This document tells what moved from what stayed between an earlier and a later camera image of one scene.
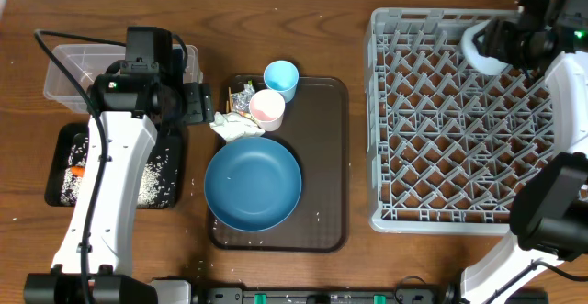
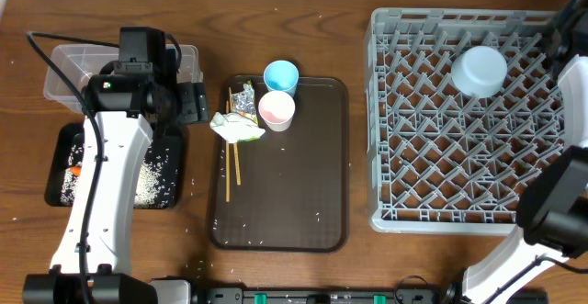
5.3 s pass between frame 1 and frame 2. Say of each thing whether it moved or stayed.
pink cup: moved
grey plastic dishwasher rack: stayed
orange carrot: stayed
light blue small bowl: moved
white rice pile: stayed
